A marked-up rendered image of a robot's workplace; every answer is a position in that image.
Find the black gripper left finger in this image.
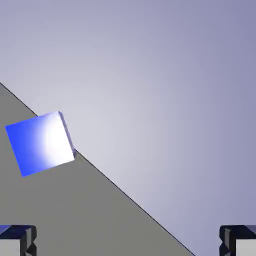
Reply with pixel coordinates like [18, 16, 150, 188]
[0, 224, 38, 256]

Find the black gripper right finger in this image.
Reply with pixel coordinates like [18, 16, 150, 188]
[219, 224, 256, 256]

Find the small blue cube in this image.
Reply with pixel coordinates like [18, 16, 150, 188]
[4, 110, 77, 178]

